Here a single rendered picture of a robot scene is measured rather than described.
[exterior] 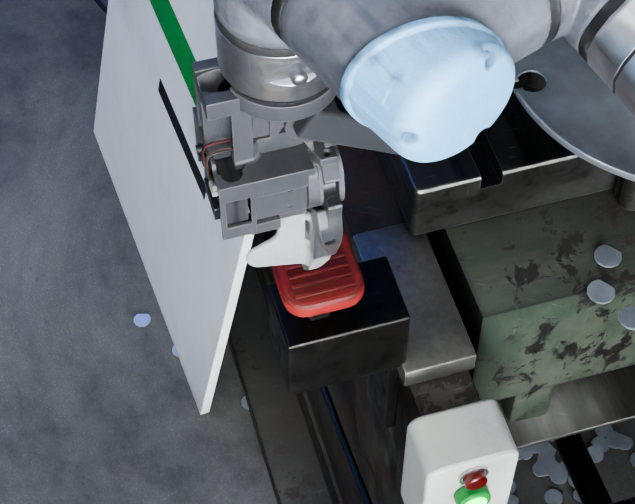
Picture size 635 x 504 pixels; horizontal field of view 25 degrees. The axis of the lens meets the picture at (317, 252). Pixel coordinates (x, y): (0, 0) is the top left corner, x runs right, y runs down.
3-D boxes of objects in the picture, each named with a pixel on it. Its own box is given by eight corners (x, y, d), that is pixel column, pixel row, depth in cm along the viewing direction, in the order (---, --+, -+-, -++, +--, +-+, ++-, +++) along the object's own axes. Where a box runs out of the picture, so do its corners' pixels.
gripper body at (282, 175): (197, 161, 97) (183, 35, 88) (320, 134, 99) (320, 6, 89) (225, 250, 93) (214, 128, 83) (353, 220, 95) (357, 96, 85)
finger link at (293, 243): (242, 278, 103) (236, 199, 96) (322, 259, 104) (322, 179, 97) (253, 314, 101) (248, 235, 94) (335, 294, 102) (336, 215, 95)
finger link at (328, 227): (297, 222, 100) (295, 141, 93) (322, 217, 100) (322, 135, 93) (316, 277, 97) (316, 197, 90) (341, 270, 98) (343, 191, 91)
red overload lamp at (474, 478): (490, 488, 112) (493, 474, 110) (461, 496, 112) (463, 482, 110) (485, 476, 113) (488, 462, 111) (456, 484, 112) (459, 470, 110)
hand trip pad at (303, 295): (367, 348, 109) (370, 291, 103) (290, 368, 108) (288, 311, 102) (340, 274, 113) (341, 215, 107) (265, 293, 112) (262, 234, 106)
